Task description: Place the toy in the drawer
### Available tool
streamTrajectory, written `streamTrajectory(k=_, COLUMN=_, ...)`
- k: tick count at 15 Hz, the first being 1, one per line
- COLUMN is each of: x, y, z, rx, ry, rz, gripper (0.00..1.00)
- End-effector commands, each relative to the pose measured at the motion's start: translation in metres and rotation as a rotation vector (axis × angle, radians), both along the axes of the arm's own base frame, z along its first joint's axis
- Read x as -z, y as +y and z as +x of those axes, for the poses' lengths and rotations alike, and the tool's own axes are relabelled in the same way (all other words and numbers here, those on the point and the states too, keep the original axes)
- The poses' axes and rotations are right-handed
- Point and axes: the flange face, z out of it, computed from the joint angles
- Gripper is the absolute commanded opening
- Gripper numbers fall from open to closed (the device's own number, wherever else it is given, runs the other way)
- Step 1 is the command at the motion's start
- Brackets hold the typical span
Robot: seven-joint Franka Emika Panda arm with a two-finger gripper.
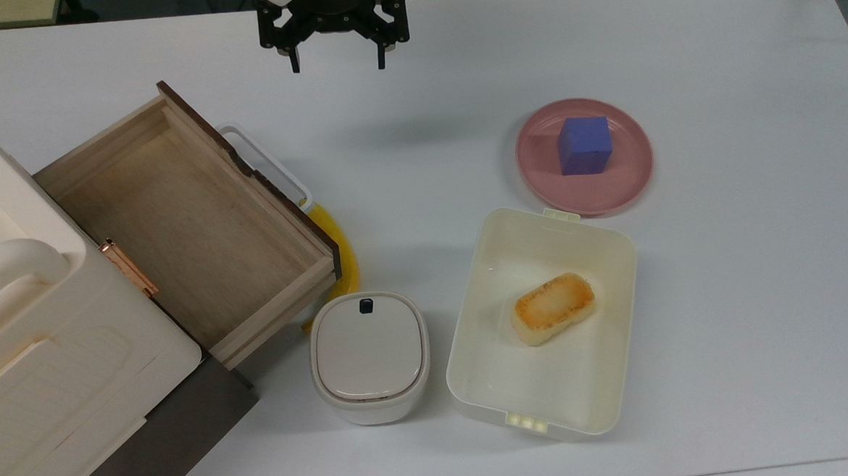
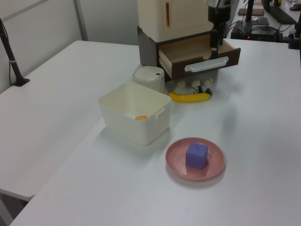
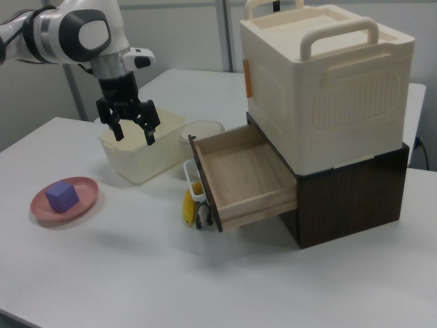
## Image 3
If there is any dark wood drawer cabinet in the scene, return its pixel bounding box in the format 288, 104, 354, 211
245, 111, 410, 249

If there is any cream open plastic box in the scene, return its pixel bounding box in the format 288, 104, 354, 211
98, 106, 188, 186

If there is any small white lidded bin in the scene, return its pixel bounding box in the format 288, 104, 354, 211
177, 119, 227, 152

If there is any wooden drawer with white handle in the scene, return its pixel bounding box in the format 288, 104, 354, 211
183, 123, 298, 234

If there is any yellow toy banana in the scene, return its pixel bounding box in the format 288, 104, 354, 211
183, 182, 203, 228

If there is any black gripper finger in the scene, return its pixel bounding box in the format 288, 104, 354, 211
96, 97, 125, 142
136, 98, 162, 147

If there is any pink round plate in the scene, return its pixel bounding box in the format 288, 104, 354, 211
29, 176, 100, 220

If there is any cream plastic cabinet with handles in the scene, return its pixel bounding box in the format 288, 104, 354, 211
238, 0, 416, 177

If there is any purple cube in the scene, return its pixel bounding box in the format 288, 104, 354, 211
44, 182, 81, 213

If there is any black power cable with plug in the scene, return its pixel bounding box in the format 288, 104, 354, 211
413, 135, 430, 170

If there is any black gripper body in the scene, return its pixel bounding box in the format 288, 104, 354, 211
98, 70, 145, 121

